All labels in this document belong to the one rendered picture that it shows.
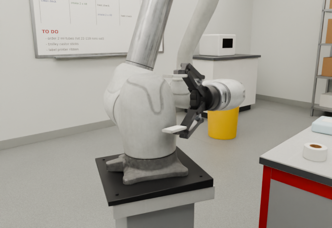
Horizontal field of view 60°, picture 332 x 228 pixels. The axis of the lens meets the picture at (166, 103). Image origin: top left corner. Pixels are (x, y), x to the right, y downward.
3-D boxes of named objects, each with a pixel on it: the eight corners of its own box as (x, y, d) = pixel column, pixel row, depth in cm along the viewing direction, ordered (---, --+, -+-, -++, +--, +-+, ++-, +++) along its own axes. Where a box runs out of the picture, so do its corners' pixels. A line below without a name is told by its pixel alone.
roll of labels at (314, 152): (310, 161, 93) (311, 150, 93) (298, 154, 100) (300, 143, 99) (330, 161, 94) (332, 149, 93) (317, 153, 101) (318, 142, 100)
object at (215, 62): (177, 112, 465) (178, 34, 438) (223, 102, 537) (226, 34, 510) (211, 121, 411) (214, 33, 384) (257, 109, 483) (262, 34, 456)
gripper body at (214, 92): (220, 83, 85) (205, 85, 77) (219, 112, 86) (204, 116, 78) (198, 82, 89) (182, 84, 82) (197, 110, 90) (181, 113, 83)
